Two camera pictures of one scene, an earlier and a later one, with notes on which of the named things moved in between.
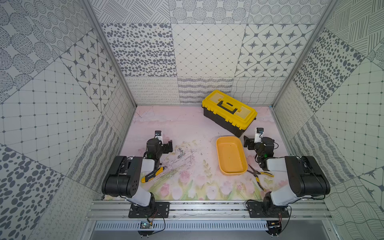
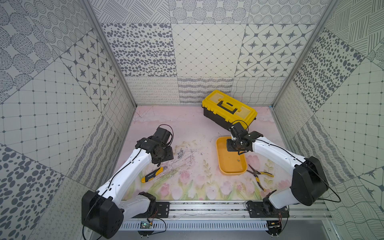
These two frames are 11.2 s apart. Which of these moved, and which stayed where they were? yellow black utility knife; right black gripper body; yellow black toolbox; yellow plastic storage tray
Moved: right black gripper body
Stayed: yellow plastic storage tray; yellow black toolbox; yellow black utility knife
